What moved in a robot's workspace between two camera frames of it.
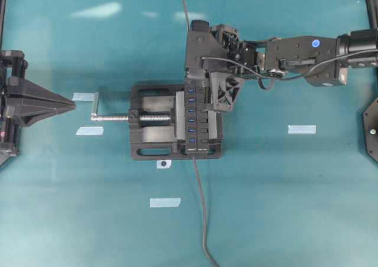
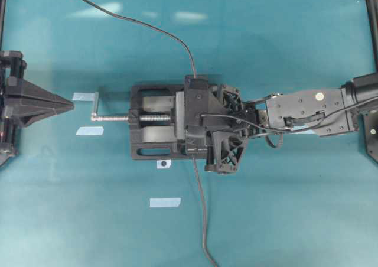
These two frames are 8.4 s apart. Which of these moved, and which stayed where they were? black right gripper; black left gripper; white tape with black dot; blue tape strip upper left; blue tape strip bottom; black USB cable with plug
Moved: black right gripper; black USB cable with plug
Stayed: blue tape strip bottom; blue tape strip upper left; black left gripper; white tape with black dot
